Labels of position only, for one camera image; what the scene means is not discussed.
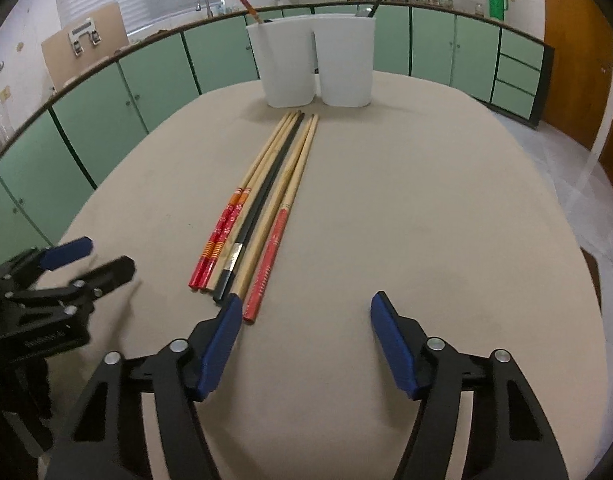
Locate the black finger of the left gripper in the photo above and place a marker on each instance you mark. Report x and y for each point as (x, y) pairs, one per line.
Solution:
(96, 277)

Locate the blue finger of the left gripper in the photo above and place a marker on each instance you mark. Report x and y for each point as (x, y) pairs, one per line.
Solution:
(31, 263)

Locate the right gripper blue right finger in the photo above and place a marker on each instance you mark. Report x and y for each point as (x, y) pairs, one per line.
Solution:
(510, 436)

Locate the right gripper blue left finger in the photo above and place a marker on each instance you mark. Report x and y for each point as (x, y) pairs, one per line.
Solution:
(104, 436)

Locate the black chopstick silver band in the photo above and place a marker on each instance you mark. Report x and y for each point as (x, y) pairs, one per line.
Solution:
(246, 222)

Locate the red handled bamboo chopstick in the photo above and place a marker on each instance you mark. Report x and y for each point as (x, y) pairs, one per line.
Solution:
(268, 259)

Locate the plain bamboo chopstick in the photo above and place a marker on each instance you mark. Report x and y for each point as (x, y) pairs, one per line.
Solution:
(247, 267)

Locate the white double utensil holder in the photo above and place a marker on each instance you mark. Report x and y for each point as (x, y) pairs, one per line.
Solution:
(325, 55)

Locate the green lower kitchen cabinets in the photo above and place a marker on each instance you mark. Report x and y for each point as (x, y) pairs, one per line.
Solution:
(69, 146)

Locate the chrome sink faucet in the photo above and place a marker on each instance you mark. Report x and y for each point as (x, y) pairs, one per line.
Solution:
(205, 6)

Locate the brown wooden door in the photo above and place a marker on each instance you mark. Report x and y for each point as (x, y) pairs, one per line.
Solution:
(582, 39)

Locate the green thermos jug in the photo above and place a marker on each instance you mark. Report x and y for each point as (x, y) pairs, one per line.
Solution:
(498, 9)

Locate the cardboard panel with handles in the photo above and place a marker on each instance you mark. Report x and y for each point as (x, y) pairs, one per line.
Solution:
(84, 43)

